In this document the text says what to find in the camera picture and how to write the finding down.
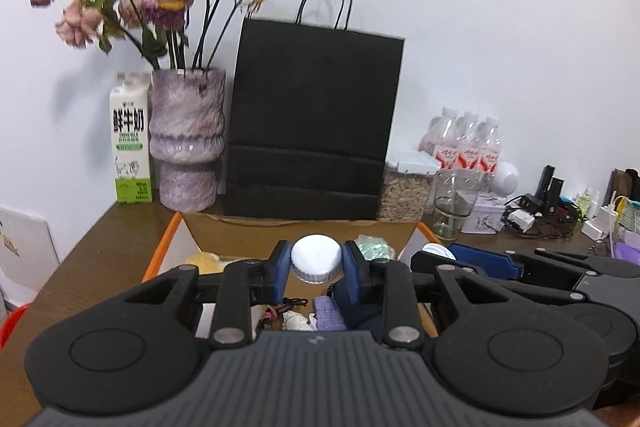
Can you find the orange-edged cardboard box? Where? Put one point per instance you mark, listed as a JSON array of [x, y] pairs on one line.
[[240, 232]]

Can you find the white floral tin box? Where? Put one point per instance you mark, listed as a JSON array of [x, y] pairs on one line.
[[485, 214]]

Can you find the black paper bag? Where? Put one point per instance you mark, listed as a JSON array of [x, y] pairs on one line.
[[310, 107]]

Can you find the white yellow plush sheep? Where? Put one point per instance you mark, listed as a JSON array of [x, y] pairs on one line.
[[205, 262]]

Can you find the clear red-label drink bottle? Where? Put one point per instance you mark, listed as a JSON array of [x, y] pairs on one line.
[[490, 152], [467, 147], [440, 142]]

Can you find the white power adapter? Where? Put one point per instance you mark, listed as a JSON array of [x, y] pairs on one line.
[[602, 222]]

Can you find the purple knit cloth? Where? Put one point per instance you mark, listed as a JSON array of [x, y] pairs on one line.
[[327, 314]]

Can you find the clear seed storage container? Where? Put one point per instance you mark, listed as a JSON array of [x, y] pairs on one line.
[[405, 197]]

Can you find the wooden desktop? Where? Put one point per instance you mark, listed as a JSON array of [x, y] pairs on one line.
[[100, 247]]

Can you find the green bubble wrap bundle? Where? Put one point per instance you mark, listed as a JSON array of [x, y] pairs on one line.
[[377, 248]]

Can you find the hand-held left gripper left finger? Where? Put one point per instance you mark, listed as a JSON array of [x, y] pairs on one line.
[[282, 264]]

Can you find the white charger plug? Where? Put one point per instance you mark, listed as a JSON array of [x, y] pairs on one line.
[[522, 221]]

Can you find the clear glass cup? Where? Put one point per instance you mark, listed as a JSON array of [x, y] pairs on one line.
[[452, 212]]

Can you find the black upright device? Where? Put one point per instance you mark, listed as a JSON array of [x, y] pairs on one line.
[[556, 192], [546, 182]]

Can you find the white green milk carton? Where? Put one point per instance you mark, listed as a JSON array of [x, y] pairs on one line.
[[130, 142]]

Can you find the white ribbed bottle cap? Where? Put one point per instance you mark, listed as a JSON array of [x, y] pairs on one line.
[[437, 251], [315, 257]]

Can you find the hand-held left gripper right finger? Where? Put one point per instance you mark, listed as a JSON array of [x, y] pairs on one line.
[[350, 267]]

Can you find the purple mottled vase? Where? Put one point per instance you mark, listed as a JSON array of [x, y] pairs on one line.
[[187, 132]]

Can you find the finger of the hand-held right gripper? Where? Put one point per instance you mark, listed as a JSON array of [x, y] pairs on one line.
[[425, 263], [480, 258]]

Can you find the white round speaker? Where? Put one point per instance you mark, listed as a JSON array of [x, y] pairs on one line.
[[507, 177]]

